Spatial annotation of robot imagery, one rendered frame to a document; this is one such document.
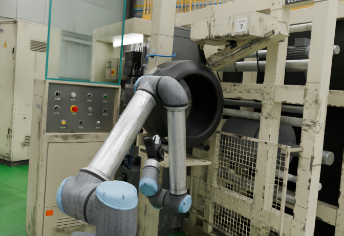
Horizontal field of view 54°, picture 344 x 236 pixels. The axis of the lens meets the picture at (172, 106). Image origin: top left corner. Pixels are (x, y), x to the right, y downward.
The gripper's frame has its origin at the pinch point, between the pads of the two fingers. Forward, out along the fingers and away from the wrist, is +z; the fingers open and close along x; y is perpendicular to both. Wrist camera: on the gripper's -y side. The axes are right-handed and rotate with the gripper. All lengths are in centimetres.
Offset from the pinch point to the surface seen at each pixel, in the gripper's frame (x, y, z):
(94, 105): -58, -1, 51
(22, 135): -284, 97, 191
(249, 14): 66, -27, 58
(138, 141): -27.7, 23.3, 27.5
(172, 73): 14.0, -16.8, 33.9
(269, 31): 74, -13, 56
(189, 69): 22.7, -12.5, 40.5
